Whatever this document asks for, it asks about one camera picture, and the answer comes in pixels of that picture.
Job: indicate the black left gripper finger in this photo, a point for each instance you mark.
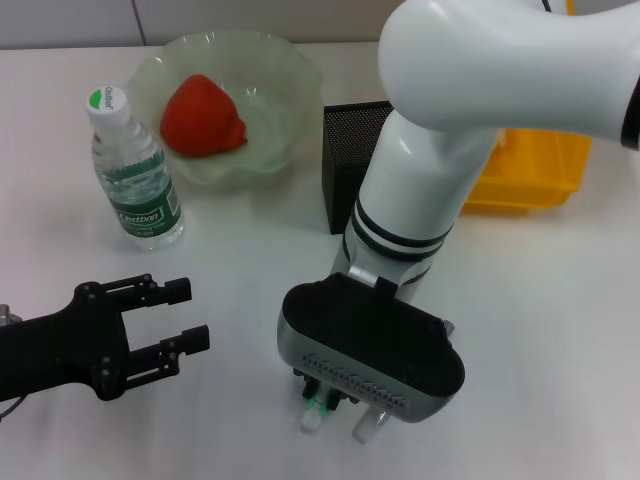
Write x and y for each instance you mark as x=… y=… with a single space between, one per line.
x=311 y=387

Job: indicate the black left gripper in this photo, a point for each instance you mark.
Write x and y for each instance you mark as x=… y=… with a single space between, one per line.
x=65 y=347

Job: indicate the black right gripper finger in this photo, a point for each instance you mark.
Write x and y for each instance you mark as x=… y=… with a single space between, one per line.
x=345 y=398

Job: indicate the green utility knife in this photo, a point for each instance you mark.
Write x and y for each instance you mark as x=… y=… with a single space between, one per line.
x=310 y=420

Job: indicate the grey marker pen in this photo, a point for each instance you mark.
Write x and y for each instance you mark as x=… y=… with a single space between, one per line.
x=367 y=425

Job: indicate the clear green-label water bottle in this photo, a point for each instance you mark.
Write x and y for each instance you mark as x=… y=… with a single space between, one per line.
x=140 y=200

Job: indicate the red plush fruit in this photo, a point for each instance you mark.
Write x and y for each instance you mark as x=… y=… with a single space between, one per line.
x=200 y=115

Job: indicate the black mesh pen holder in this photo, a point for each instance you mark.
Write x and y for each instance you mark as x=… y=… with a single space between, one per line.
x=340 y=165

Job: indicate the pale green glass fruit plate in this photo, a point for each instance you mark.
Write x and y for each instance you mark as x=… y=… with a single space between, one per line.
x=270 y=90

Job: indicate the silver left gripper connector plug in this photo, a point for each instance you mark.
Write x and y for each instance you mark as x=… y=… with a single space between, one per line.
x=9 y=314

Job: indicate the yellow plastic bin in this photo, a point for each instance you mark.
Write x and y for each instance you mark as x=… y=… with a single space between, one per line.
x=535 y=170

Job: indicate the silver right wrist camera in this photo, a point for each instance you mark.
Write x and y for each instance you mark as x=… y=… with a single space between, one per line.
x=370 y=335

